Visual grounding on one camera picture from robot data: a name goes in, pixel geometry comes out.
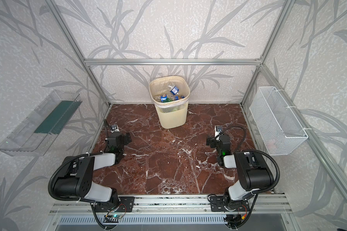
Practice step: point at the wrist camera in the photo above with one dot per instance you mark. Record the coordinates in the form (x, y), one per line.
(218, 130)
(110, 128)

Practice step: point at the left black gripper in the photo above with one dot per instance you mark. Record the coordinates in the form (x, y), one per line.
(124, 138)

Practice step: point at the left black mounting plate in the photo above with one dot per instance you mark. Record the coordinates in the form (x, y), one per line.
(123, 204)

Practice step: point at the cream ribbed waste bin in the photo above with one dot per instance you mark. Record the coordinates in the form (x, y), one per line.
(171, 114)

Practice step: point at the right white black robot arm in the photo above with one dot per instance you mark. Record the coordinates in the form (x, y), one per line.
(257, 171)

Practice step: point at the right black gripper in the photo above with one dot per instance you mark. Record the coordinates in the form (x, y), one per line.
(211, 141)

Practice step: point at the aluminium frame bar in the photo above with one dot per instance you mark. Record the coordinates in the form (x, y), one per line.
(93, 62)

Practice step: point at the white wire mesh basket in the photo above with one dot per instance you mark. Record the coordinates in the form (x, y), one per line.
(277, 124)

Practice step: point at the clear plastic wall tray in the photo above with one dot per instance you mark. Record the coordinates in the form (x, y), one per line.
(34, 136)

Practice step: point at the clear bottle blue label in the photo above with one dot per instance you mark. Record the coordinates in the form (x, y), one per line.
(174, 90)

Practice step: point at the black mounting plate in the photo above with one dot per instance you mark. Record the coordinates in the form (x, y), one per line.
(225, 204)
(123, 204)

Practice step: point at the green bottle yellow cap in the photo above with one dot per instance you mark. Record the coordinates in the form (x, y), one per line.
(172, 99)

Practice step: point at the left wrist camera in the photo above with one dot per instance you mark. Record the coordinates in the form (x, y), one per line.
(110, 128)

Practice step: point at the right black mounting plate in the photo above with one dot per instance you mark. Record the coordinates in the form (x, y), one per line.
(225, 204)

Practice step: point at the small bottle blue cap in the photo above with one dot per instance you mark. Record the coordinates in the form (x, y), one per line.
(163, 98)

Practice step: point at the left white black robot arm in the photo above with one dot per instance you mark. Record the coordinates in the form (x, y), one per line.
(73, 180)

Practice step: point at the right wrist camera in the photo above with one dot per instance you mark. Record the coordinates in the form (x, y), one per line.
(218, 130)

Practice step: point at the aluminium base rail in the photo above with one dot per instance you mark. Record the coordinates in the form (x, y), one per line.
(167, 209)

